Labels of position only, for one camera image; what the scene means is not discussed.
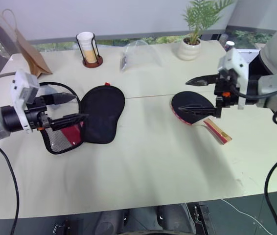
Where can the grey window rail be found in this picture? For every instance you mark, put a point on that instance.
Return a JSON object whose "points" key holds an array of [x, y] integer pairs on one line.
{"points": [[133, 35]]}

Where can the black metal bracket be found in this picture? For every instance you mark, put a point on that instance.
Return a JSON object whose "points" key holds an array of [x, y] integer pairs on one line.
{"points": [[203, 219], [61, 227]]}

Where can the table tennis paddle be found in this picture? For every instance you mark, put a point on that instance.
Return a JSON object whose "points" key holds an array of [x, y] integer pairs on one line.
{"points": [[190, 98]]}

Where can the white ribbed plant pot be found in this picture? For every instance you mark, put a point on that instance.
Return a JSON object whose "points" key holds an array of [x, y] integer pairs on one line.
{"points": [[188, 51]]}

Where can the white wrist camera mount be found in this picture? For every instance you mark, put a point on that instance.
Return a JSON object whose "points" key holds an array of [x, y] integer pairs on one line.
{"points": [[18, 80], [236, 61]]}

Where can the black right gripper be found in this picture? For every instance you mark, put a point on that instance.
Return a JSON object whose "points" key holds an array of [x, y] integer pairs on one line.
{"points": [[226, 100]]}

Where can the cup in black holder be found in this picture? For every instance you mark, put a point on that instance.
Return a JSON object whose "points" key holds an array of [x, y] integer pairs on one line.
{"points": [[93, 65]]}

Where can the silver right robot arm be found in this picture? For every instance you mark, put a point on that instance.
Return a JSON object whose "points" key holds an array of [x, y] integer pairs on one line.
{"points": [[270, 85]]}

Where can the brown paper bag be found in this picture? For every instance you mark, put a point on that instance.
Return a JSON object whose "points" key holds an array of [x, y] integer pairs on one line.
{"points": [[32, 57]]}

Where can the dark rounded shape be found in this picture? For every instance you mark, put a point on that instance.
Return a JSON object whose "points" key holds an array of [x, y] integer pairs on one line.
{"points": [[138, 219]]}

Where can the clear plastic bag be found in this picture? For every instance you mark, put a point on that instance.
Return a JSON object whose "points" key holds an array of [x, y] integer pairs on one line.
{"points": [[141, 57]]}

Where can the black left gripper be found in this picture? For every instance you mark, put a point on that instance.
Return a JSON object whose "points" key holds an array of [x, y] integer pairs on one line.
{"points": [[37, 115]]}

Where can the green palm plant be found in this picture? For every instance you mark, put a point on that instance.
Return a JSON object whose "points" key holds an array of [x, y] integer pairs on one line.
{"points": [[202, 17]]}

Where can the stack of paper cups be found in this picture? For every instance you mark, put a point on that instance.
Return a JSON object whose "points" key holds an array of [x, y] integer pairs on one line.
{"points": [[87, 46]]}

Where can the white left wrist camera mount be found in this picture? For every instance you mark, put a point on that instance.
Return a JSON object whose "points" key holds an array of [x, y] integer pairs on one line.
{"points": [[18, 80]]}

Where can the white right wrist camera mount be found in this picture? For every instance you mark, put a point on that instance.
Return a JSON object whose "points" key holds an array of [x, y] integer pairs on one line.
{"points": [[236, 61]]}

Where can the black paddle case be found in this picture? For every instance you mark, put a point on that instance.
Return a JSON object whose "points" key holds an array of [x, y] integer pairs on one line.
{"points": [[101, 115]]}

